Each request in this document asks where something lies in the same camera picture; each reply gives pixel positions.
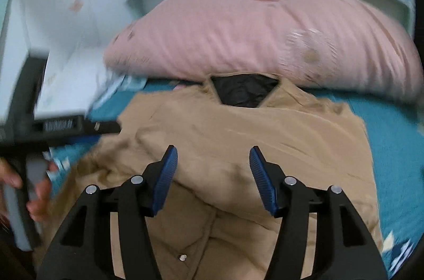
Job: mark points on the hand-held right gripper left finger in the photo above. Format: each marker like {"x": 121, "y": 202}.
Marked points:
{"x": 165, "y": 179}

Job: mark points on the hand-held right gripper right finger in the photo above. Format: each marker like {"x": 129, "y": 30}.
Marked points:
{"x": 261, "y": 179}

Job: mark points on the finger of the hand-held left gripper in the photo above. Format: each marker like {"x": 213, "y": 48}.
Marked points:
{"x": 104, "y": 127}

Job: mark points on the tan jacket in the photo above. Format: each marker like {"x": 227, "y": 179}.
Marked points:
{"x": 232, "y": 134}

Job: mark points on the person's left hand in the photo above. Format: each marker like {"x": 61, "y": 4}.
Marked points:
{"x": 41, "y": 197}

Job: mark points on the white pillow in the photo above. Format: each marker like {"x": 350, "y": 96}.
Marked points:
{"x": 76, "y": 18}

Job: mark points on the teal quilted bed mat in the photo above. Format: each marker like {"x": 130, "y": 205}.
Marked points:
{"x": 391, "y": 141}

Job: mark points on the pink duvet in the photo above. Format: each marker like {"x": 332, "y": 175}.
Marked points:
{"x": 232, "y": 35}

